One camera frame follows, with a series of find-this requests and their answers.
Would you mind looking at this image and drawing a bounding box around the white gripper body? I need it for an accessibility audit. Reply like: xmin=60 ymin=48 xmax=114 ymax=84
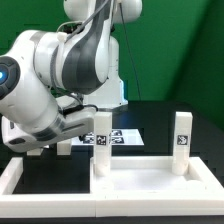
xmin=2 ymin=105 xmax=96 ymax=153

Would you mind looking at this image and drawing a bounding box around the white desk tabletop tray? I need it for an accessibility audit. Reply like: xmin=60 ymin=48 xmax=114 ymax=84
xmin=90 ymin=156 xmax=224 ymax=199

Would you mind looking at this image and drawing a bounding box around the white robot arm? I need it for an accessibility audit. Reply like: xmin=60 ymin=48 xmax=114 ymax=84
xmin=0 ymin=0 xmax=142 ymax=153

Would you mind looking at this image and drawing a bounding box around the white U-shaped fence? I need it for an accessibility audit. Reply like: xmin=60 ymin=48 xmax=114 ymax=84
xmin=0 ymin=158 xmax=224 ymax=218

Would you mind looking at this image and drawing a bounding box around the white marker base plate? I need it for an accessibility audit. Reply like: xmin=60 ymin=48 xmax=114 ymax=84
xmin=72 ymin=129 xmax=144 ymax=146

